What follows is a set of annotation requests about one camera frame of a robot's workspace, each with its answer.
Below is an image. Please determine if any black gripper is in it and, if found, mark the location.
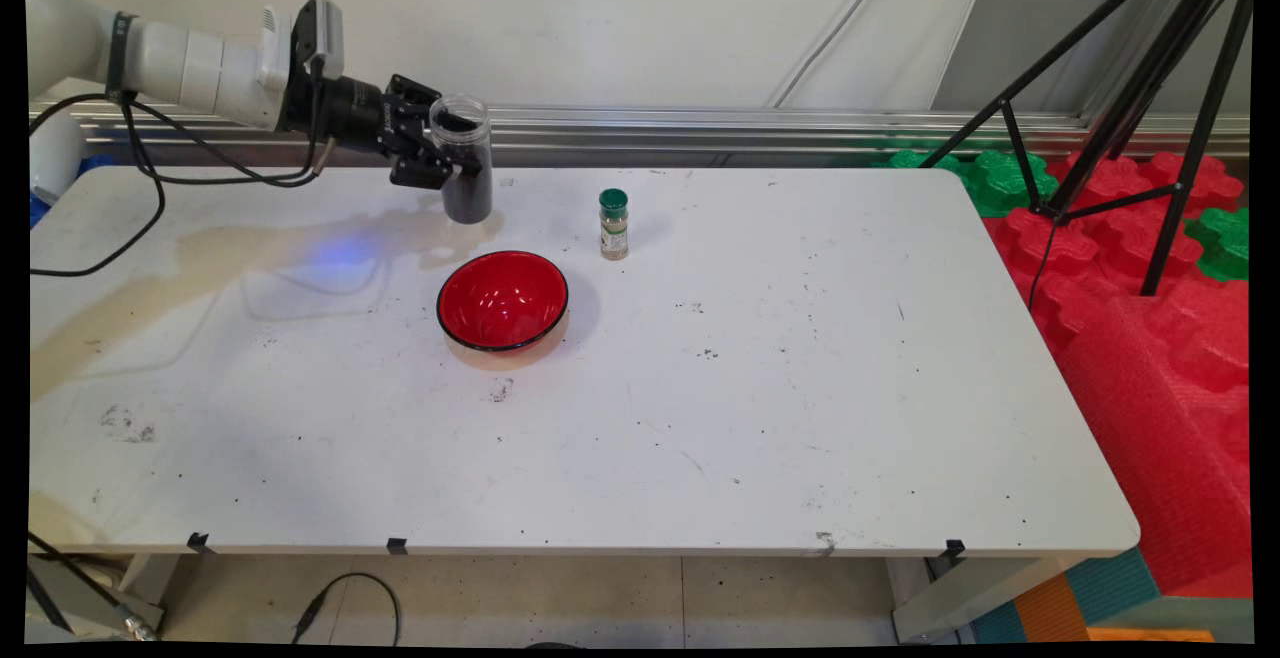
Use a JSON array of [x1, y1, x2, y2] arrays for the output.
[[280, 73, 483, 189]]

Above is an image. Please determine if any clear jar of black grains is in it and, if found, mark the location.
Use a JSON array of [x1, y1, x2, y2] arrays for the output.
[[428, 93, 494, 226]]

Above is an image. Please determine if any red bowl with black rim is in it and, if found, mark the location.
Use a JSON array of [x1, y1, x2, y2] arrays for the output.
[[436, 250, 570, 354]]

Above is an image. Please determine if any green-capped spice bottle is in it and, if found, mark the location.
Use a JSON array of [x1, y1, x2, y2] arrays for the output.
[[598, 188, 630, 262]]

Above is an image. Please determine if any grey table leg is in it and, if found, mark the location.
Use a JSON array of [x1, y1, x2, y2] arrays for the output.
[[28, 553, 181, 639], [893, 556, 1061, 644]]

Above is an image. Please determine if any black tripod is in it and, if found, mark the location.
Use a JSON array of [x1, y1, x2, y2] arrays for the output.
[[920, 0, 1256, 297]]

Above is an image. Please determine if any orange foam tile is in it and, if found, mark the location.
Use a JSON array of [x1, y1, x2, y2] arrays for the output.
[[1015, 575, 1091, 644], [1085, 626, 1216, 644]]

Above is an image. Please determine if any teal foam tile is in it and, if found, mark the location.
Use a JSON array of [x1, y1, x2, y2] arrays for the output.
[[970, 548, 1161, 644]]

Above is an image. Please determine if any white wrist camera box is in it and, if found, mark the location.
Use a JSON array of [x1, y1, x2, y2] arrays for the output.
[[258, 0, 346, 89]]

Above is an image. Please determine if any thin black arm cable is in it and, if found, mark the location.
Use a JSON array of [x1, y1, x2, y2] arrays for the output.
[[28, 88, 336, 279]]

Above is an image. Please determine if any aluminium rail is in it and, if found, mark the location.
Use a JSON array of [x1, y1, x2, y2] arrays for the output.
[[30, 103, 1251, 169]]

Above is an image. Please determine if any blue arm base mount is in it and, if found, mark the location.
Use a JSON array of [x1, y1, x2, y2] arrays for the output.
[[28, 156, 113, 231]]

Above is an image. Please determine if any black floor cable with plug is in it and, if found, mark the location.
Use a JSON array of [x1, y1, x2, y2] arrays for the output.
[[292, 573, 401, 647]]

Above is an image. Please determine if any black cable with metal connector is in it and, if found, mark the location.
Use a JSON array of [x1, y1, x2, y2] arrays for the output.
[[28, 533, 161, 642]]

